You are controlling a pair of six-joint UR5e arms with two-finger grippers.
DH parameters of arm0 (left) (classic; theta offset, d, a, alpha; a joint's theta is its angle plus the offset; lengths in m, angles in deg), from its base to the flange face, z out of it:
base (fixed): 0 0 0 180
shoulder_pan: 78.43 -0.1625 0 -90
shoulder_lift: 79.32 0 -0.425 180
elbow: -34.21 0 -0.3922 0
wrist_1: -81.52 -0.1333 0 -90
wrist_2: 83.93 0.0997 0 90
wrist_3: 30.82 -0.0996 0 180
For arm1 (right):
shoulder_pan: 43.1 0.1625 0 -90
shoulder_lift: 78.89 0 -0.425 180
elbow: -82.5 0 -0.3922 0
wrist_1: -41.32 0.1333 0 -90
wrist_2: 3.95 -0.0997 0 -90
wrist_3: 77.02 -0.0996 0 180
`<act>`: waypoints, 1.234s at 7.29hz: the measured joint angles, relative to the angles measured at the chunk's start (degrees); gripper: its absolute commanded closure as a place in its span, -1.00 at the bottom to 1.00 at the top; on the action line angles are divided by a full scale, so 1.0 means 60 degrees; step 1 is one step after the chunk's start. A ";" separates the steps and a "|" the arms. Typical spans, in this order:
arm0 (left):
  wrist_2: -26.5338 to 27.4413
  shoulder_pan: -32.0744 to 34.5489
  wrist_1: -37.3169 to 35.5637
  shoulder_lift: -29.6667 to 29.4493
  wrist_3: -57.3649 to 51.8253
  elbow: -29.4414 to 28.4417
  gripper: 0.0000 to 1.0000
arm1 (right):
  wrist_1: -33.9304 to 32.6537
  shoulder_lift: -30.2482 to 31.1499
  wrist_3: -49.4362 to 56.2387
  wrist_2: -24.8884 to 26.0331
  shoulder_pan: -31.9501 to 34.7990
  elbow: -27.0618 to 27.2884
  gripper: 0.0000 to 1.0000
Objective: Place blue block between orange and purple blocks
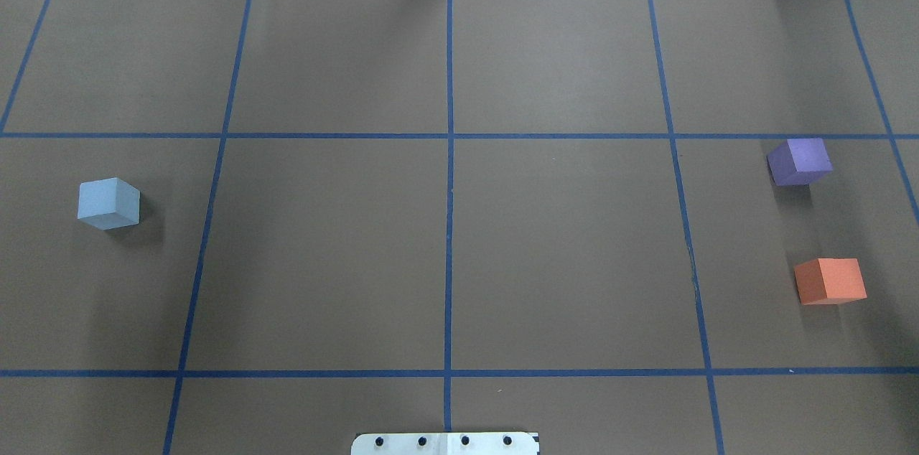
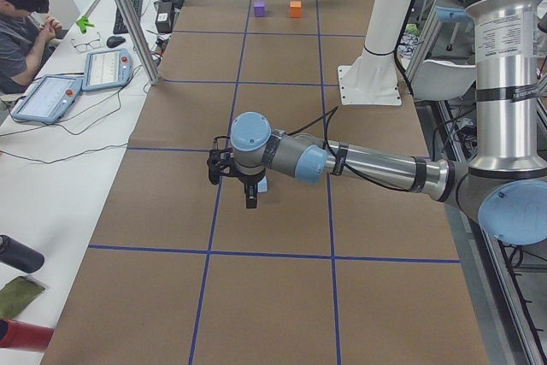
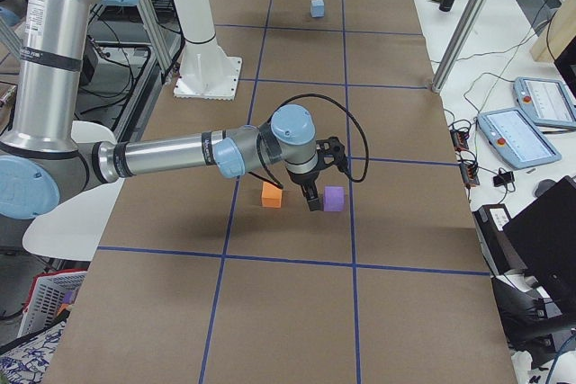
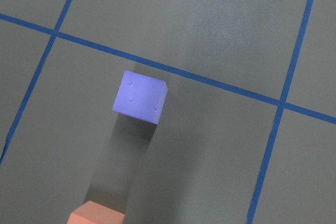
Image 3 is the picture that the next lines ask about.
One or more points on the far teach pendant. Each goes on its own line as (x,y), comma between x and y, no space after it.
(546,102)

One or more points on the white plastic basket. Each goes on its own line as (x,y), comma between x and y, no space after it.
(46,295)

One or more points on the near teach pendant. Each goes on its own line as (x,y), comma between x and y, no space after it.
(517,139)

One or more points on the teach pendant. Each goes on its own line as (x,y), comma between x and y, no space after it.
(546,102)
(517,139)

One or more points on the aluminium frame post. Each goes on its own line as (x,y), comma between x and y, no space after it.
(461,33)

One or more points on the light blue foam block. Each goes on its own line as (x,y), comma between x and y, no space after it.
(317,8)

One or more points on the purple foam block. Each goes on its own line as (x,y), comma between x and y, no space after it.
(334,198)

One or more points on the black monitor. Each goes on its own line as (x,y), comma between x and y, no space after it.
(543,235)

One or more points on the white camera post base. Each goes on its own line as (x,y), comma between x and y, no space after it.
(205,71)

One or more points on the orange foam block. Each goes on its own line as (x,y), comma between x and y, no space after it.
(271,196)

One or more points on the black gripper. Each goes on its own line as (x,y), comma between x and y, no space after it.
(304,181)

